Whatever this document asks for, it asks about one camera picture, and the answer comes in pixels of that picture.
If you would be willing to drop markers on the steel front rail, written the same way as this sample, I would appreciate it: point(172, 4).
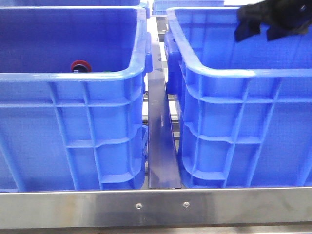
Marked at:
point(160, 208)

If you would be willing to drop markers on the far blue crate centre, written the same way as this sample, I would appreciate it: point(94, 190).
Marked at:
point(160, 6)

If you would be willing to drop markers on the rail screw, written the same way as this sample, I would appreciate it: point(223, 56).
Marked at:
point(139, 206)
point(186, 204)

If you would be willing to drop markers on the right rail screw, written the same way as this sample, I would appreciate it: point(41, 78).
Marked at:
point(186, 204)

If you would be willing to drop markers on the red push button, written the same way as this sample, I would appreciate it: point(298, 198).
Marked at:
point(81, 66)

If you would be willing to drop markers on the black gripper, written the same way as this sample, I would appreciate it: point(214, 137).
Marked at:
point(284, 17)

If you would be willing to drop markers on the blue plastic crate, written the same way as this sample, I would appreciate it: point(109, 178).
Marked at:
point(245, 107)
point(66, 131)

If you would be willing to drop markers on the steel divider bar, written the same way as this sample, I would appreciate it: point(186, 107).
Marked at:
point(163, 170)

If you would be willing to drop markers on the far blue crate left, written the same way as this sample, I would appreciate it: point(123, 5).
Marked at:
point(140, 3)

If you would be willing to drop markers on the left rail screw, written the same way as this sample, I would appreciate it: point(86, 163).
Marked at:
point(139, 206)

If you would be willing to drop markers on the left blue plastic crate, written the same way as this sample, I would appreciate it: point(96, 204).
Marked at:
point(66, 131)

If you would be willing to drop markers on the right blue plastic crate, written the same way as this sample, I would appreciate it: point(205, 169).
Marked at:
point(245, 107)

